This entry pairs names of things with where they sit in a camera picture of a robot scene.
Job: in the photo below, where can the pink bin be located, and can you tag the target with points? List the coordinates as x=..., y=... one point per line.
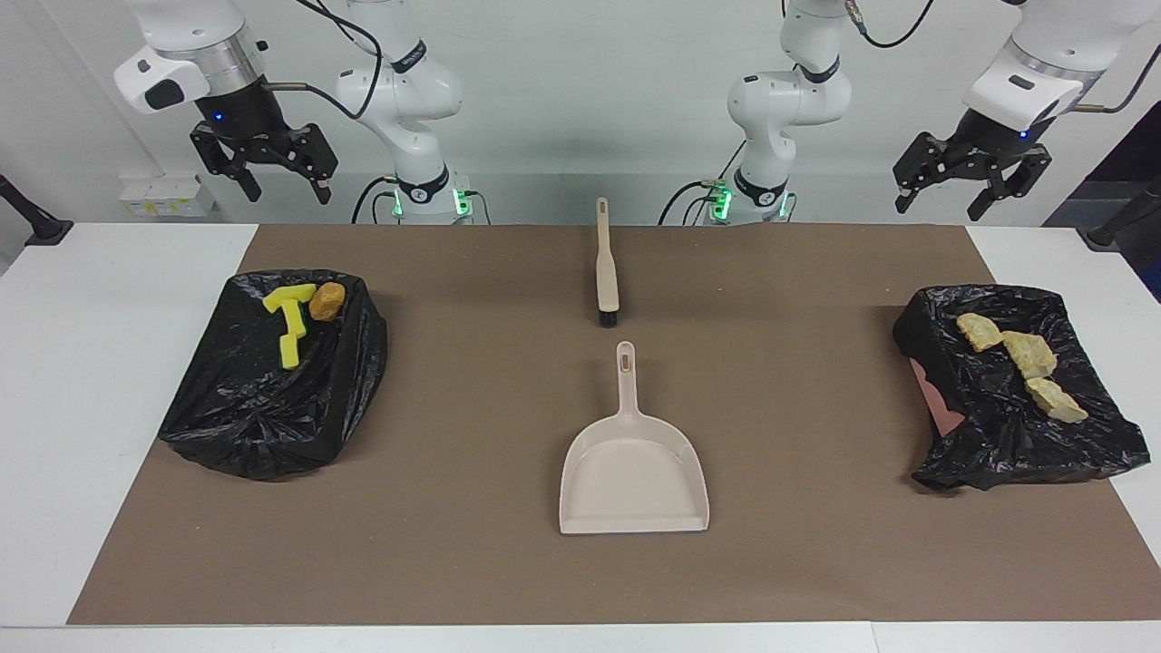
x=939, y=404

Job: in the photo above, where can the pale stone chunk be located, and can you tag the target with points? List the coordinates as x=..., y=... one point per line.
x=1057, y=400

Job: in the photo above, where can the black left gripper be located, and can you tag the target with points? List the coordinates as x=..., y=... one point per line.
x=993, y=145

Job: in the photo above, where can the dark background furniture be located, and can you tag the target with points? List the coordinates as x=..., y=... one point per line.
x=1116, y=163

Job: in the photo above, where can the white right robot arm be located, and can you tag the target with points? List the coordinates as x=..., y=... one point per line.
x=399, y=91

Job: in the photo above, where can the brown table mat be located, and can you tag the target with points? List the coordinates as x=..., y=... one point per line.
x=453, y=408

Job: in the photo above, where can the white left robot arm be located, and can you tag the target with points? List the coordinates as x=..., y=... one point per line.
x=780, y=100

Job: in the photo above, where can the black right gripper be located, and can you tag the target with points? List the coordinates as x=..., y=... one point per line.
x=254, y=122

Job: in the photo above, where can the black trash bag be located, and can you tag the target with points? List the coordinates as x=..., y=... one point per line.
x=254, y=408
x=1007, y=435

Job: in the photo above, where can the white wall socket box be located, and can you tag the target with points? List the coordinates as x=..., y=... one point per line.
x=163, y=198

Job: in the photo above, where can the brown bread roll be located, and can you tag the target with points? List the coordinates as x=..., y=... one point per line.
x=326, y=300

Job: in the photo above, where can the beige plastic dustpan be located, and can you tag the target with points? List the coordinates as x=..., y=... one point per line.
x=635, y=472

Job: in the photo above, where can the beige hand brush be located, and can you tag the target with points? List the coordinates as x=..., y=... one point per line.
x=606, y=272

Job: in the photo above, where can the black camera stand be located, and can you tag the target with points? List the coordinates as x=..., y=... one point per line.
x=1125, y=218
x=32, y=218

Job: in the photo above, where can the notched yellow sponge piece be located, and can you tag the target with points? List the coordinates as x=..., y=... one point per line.
x=288, y=297

